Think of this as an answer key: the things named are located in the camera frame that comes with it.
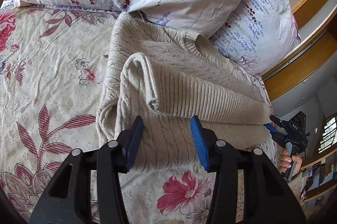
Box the beige cable knit sweater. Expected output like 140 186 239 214
96 12 271 172

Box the person's right hand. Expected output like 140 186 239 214
278 149 302 176

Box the window with bars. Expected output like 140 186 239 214
318 115 336 153

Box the wooden shelf unit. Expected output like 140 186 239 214
302 148 336 203

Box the blue floral pillow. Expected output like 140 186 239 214
210 0 301 75

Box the floral bed sheet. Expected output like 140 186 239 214
1 6 280 223

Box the wooden headboard frame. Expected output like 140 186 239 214
262 0 336 101

